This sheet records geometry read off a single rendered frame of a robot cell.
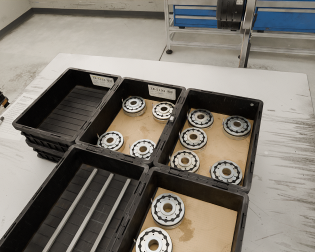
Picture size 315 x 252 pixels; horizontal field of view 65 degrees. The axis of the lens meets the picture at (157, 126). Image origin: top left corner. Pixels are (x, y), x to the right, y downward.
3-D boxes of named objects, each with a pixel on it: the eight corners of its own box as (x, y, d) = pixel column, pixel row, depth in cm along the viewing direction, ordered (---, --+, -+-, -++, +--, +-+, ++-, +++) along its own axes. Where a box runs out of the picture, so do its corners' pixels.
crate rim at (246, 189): (187, 91, 103) (187, 86, 101) (262, 104, 94) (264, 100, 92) (151, 169, 79) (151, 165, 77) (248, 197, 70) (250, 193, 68)
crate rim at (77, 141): (124, 80, 112) (123, 75, 110) (187, 91, 103) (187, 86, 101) (75, 146, 88) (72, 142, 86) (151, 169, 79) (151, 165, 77)
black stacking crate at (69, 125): (76, 86, 128) (69, 67, 120) (127, 96, 119) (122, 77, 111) (25, 143, 104) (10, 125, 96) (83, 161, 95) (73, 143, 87)
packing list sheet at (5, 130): (21, 93, 147) (20, 92, 146) (54, 97, 141) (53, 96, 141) (-19, 134, 126) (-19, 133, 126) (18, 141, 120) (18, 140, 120)
